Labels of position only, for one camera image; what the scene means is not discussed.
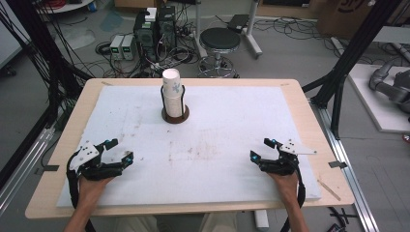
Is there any black computer tower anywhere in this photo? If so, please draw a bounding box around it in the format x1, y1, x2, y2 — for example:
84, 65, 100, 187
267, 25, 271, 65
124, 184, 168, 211
157, 5, 178, 51
132, 11, 160, 63

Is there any person's right hand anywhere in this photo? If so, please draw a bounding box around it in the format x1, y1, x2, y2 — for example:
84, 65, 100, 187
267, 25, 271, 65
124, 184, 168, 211
267, 172, 300, 203

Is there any small white box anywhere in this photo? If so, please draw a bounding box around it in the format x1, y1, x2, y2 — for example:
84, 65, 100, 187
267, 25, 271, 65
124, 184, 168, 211
144, 7, 159, 23

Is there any black metal frame post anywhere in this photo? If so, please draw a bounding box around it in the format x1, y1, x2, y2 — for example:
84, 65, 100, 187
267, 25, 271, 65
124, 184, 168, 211
0, 0, 93, 191
302, 0, 404, 140

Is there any person's left hand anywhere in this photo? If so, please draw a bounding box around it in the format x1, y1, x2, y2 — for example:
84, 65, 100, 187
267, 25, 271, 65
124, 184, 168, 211
78, 175, 115, 204

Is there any white foam mat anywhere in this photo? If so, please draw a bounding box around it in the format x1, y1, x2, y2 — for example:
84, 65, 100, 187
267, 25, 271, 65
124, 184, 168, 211
55, 84, 323, 208

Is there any tangle of floor cables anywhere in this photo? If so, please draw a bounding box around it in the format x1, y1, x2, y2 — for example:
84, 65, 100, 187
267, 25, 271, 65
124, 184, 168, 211
252, 16, 342, 59

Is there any brown cardboard box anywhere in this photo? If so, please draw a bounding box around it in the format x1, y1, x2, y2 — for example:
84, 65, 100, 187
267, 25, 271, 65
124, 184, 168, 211
316, 0, 376, 41

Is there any black wire cup holder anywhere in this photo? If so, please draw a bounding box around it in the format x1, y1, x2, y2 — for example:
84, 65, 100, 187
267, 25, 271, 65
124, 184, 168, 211
160, 84, 190, 125

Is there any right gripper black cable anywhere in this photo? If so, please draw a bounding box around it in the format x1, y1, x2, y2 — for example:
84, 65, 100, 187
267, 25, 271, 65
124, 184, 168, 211
279, 158, 308, 232

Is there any aluminium floor rail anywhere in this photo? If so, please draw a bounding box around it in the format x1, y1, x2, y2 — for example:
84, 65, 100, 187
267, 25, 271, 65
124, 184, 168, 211
0, 127, 56, 216
309, 99, 380, 232

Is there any black round stool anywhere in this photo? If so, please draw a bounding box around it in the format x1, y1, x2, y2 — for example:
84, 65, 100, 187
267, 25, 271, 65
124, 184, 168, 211
196, 27, 243, 79

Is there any white stand frame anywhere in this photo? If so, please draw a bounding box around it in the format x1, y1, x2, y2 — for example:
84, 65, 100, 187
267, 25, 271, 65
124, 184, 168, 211
192, 0, 264, 60

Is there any grey bench power supply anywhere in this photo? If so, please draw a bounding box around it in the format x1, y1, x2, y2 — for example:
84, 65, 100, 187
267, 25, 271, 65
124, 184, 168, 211
108, 34, 126, 62
121, 34, 136, 62

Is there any thin wooden stick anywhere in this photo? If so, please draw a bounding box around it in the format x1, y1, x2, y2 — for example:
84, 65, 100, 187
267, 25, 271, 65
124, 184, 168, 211
316, 178, 342, 202

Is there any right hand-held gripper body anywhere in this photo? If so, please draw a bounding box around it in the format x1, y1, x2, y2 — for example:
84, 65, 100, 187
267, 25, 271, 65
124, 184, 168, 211
258, 138, 318, 177

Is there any white floor board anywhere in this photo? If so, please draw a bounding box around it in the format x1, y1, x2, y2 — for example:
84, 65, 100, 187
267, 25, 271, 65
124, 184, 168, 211
347, 63, 410, 134

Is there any stack of paper cups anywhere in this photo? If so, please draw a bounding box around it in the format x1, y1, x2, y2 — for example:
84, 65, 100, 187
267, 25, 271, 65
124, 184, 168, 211
161, 68, 185, 119

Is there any black flat device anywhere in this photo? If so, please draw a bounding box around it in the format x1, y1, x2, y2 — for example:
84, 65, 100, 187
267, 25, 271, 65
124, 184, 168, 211
226, 14, 250, 34

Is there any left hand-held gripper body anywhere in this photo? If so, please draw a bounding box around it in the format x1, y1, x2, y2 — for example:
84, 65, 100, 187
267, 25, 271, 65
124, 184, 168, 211
66, 139, 129, 182

